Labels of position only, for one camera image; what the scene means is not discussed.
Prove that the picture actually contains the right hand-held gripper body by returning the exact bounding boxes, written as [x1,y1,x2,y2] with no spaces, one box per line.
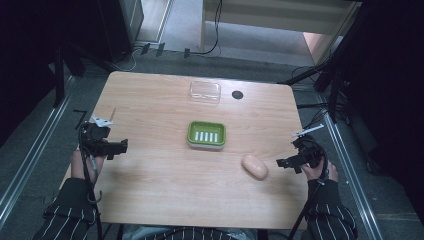
[290,123,329,169]

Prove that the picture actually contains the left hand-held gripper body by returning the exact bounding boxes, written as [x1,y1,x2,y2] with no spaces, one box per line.
[79,114,116,158]

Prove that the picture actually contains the pink soap bar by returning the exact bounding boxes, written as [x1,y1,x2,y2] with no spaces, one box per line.
[241,153,270,182]

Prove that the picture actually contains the person's right hand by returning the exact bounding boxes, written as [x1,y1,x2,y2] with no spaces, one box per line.
[300,159,340,183]

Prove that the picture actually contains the person's left hand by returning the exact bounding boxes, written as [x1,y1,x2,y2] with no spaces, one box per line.
[70,148,108,184]

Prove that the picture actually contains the black hex key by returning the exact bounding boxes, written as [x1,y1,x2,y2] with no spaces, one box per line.
[72,109,88,131]

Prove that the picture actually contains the black metal stand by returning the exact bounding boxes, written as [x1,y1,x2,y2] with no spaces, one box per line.
[278,0,371,116]
[51,41,88,108]

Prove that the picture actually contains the green soap dish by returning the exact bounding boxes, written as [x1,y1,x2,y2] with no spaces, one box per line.
[186,120,228,151]

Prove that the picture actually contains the clear plastic lid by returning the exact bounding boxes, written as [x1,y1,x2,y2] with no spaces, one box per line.
[188,80,223,105]

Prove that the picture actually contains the person's lap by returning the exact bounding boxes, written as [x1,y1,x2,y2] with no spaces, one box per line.
[122,224,259,240]

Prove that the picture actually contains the black cabinet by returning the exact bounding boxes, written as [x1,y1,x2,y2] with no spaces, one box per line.
[94,0,145,64]

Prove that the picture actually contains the light wooden furniture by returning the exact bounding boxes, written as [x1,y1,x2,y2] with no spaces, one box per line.
[199,0,364,67]

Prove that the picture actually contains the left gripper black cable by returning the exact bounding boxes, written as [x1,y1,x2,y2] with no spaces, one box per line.
[77,124,105,240]

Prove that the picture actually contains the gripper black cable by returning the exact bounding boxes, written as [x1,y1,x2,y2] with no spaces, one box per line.
[287,136,332,240]
[77,124,105,240]

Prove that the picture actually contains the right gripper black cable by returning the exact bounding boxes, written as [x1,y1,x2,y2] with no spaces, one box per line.
[287,136,332,240]

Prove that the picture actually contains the aluminium floor rail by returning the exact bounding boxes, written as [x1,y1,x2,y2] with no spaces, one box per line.
[0,75,75,229]
[318,99,386,240]

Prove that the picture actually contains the white floor cable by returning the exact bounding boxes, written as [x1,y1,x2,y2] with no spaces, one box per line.
[111,45,143,73]

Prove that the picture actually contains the black floor cable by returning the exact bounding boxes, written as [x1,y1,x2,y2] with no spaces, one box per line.
[188,0,224,57]

